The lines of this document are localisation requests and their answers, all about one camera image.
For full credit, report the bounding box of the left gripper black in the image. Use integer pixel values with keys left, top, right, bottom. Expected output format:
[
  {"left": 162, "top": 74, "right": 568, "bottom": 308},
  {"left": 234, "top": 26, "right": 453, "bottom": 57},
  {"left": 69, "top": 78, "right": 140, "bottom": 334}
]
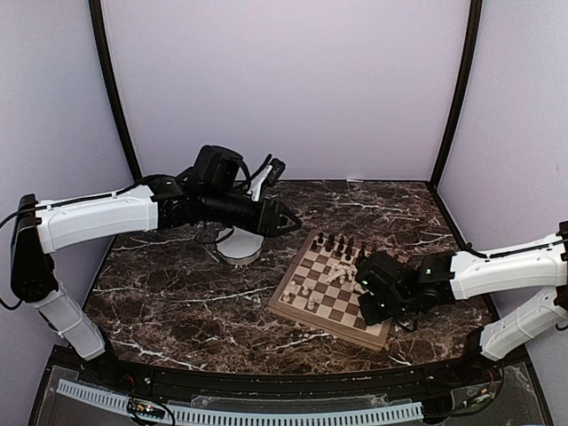
[{"left": 201, "top": 187, "right": 303, "bottom": 238}]

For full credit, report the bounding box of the wooden chessboard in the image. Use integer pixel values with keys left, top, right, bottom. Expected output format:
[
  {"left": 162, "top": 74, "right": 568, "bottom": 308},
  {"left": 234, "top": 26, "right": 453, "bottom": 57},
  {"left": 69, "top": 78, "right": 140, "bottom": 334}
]
[{"left": 268, "top": 231, "right": 391, "bottom": 351}]

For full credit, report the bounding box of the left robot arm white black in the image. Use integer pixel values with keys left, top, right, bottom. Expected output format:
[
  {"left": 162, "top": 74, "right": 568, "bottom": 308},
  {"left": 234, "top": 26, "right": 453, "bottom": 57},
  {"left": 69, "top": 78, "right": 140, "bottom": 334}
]
[{"left": 4, "top": 145, "right": 302, "bottom": 387}]

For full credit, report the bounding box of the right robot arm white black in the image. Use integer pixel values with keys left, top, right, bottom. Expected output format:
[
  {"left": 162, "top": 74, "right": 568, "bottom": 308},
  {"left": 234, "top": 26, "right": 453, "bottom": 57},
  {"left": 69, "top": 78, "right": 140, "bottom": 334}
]
[{"left": 355, "top": 222, "right": 567, "bottom": 385}]

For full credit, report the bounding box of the white scalloped bowl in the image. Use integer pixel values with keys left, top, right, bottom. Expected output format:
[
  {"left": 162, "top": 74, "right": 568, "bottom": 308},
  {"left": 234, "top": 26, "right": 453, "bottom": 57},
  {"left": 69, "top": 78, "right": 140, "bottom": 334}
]
[{"left": 214, "top": 227, "right": 265, "bottom": 266}]

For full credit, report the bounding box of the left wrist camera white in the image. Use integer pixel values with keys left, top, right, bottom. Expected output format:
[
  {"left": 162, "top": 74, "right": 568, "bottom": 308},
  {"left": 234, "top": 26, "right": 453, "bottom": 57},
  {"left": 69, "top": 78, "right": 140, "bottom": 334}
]
[{"left": 248, "top": 158, "right": 286, "bottom": 201}]

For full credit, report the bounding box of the black front rail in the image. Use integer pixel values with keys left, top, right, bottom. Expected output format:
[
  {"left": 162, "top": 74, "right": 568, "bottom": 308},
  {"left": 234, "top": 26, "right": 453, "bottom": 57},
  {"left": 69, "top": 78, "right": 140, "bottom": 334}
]
[{"left": 43, "top": 345, "right": 528, "bottom": 407}]

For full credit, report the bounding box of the white slotted cable duct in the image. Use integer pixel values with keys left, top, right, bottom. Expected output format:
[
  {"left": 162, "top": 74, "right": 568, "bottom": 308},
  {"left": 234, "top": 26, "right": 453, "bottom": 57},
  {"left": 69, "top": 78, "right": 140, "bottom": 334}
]
[{"left": 56, "top": 379, "right": 424, "bottom": 425}]

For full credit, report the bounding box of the black left frame post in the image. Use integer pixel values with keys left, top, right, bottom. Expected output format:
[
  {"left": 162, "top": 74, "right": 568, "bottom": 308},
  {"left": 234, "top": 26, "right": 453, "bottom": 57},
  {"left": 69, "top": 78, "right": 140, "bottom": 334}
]
[{"left": 88, "top": 0, "right": 142, "bottom": 181}]

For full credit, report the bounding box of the black frame post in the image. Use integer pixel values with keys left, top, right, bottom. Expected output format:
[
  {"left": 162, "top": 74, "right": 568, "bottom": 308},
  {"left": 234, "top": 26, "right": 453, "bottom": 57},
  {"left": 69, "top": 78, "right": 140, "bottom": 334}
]
[
  {"left": 429, "top": 0, "right": 483, "bottom": 191},
  {"left": 88, "top": 0, "right": 142, "bottom": 181}
]

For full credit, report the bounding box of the black right frame post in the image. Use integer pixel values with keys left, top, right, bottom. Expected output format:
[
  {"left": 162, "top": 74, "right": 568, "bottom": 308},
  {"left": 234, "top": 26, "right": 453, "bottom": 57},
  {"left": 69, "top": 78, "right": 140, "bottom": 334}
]
[{"left": 429, "top": 0, "right": 483, "bottom": 191}]

